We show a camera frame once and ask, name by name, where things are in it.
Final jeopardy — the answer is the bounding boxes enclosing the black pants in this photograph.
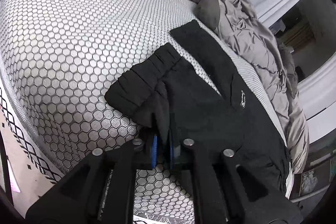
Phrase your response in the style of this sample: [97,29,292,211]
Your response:
[105,20,290,193]

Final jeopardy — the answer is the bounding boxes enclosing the white honeycomb mattress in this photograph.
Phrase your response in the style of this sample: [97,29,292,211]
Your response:
[1,0,288,223]

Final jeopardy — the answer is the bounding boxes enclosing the grey rumpled duvet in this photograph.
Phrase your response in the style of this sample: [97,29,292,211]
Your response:
[192,0,309,174]

